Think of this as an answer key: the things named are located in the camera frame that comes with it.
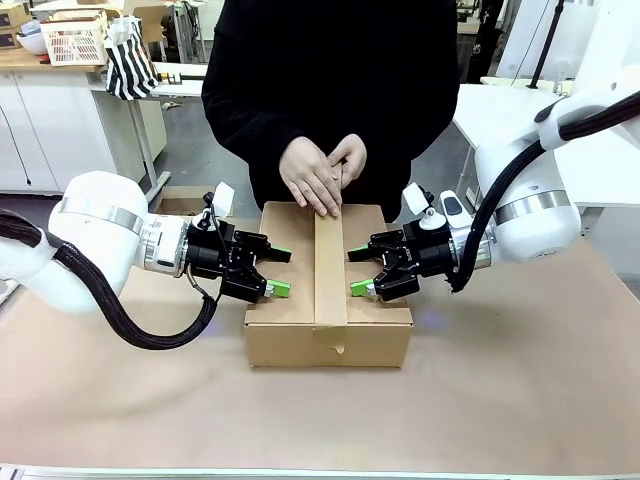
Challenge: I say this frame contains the black stand pole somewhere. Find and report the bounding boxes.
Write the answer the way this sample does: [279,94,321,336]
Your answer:
[524,0,566,91]

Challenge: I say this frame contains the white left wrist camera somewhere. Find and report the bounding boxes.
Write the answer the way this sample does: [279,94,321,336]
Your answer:
[212,182,236,219]

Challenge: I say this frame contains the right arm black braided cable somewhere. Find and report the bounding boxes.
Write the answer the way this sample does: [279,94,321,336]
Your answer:
[449,90,640,296]

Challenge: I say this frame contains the brown cardboard shipping box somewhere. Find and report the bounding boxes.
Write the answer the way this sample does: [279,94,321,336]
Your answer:
[243,200,415,370]

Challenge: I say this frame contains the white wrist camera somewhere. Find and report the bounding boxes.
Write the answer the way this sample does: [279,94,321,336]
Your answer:
[212,182,236,219]
[402,182,437,232]

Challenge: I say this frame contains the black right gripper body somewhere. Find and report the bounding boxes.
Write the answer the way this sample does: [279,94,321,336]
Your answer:
[402,224,454,296]

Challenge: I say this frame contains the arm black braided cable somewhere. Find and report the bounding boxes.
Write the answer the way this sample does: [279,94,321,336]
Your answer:
[0,208,221,351]
[449,90,640,296]

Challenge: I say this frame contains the black white striped bag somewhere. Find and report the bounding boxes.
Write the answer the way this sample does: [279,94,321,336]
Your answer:
[103,16,161,102]

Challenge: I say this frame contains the large white table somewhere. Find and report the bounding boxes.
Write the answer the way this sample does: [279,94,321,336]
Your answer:
[452,82,640,241]

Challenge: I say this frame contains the open cardboard box on floor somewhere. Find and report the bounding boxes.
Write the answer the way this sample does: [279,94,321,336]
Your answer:
[155,185,217,217]

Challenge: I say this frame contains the person's left hand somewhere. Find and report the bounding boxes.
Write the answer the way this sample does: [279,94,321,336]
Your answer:
[327,133,369,194]

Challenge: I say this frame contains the brown packing tape strip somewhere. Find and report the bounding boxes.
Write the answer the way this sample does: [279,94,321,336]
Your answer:
[312,158,350,356]

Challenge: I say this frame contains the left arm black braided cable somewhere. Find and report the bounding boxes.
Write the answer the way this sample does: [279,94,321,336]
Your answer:
[0,208,221,351]

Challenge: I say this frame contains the person black sweater blue jeans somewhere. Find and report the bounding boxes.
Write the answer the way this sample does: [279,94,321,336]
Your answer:
[201,0,461,224]

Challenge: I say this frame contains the black long bar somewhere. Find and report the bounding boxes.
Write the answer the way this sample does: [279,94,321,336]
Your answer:
[159,69,207,85]

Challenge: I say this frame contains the person's right forearm black sleeve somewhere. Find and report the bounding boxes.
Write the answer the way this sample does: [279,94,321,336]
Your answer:
[202,94,309,164]

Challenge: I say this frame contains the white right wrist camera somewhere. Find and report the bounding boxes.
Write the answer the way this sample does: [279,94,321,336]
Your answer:
[402,182,437,232]

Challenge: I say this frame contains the person's left forearm black sleeve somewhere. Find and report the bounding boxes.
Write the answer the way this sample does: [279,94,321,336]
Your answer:
[357,114,451,166]

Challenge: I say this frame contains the person's right hand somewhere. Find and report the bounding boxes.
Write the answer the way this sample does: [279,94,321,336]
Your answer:
[278,135,344,219]

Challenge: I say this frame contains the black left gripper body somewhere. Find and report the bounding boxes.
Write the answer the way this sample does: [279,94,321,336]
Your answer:
[187,224,241,296]

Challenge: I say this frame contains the white basket with red items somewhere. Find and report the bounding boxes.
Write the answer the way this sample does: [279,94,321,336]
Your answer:
[39,8,110,67]

